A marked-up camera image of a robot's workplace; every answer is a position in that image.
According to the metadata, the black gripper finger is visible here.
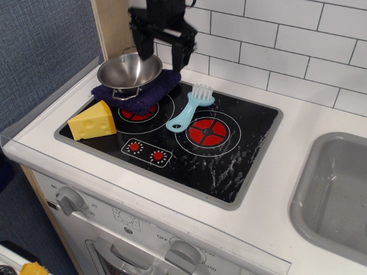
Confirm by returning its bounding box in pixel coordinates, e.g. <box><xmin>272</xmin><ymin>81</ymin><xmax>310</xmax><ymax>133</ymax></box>
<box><xmin>171</xmin><ymin>43</ymin><xmax>192</xmax><ymax>72</ymax></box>
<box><xmin>132</xmin><ymin>30</ymin><xmax>154</xmax><ymax>60</ymax></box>

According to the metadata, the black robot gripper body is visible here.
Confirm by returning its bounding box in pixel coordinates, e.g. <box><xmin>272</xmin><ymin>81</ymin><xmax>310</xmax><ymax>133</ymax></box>
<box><xmin>128</xmin><ymin>1</ymin><xmax>197</xmax><ymax>51</ymax></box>

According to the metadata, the stainless steel pot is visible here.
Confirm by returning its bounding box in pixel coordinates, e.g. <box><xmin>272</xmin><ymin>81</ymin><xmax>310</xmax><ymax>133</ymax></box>
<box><xmin>97</xmin><ymin>47</ymin><xmax>163</xmax><ymax>101</ymax></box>

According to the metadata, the purple blue folded cloth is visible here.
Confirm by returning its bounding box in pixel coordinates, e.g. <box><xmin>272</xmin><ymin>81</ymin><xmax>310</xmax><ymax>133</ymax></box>
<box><xmin>91</xmin><ymin>69</ymin><xmax>181</xmax><ymax>115</ymax></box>

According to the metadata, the light blue dish brush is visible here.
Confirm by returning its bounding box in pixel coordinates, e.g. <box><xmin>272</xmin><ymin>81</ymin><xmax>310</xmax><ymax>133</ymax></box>
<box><xmin>166</xmin><ymin>84</ymin><xmax>215</xmax><ymax>133</ymax></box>

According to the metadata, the yellow toy cheese wedge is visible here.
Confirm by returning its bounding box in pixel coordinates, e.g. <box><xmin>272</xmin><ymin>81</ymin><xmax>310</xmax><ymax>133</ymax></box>
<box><xmin>68</xmin><ymin>100</ymin><xmax>117</xmax><ymax>141</ymax></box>

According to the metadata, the grey left oven knob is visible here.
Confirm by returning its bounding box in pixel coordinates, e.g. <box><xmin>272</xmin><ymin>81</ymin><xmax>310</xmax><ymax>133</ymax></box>
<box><xmin>56</xmin><ymin>187</ymin><xmax>84</xmax><ymax>216</ymax></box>

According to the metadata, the grey oven knob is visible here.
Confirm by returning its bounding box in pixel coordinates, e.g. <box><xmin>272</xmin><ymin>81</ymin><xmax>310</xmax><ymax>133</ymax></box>
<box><xmin>165</xmin><ymin>241</ymin><xmax>201</xmax><ymax>274</ymax></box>
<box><xmin>56</xmin><ymin>187</ymin><xmax>84</xmax><ymax>216</ymax></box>

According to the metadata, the white toy oven front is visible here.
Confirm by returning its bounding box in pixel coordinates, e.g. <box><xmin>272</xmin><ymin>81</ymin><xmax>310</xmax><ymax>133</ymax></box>
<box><xmin>34</xmin><ymin>172</ymin><xmax>249</xmax><ymax>274</ymax></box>

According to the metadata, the grey right oven knob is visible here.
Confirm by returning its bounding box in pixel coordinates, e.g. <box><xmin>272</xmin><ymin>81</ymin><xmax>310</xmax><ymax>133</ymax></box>
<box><xmin>165</xmin><ymin>241</ymin><xmax>201</xmax><ymax>274</ymax></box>

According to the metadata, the grey sink basin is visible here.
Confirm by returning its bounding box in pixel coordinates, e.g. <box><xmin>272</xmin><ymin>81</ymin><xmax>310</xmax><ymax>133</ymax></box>
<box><xmin>290</xmin><ymin>132</ymin><xmax>366</xmax><ymax>265</ymax></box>

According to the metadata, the yellow black object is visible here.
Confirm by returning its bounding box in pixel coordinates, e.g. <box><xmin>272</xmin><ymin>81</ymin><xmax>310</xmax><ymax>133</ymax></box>
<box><xmin>1</xmin><ymin>262</ymin><xmax>50</xmax><ymax>275</ymax></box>

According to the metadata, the wooden side post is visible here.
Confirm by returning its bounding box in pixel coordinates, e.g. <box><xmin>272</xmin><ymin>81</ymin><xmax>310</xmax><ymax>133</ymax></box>
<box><xmin>91</xmin><ymin>0</ymin><xmax>135</xmax><ymax>61</ymax></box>

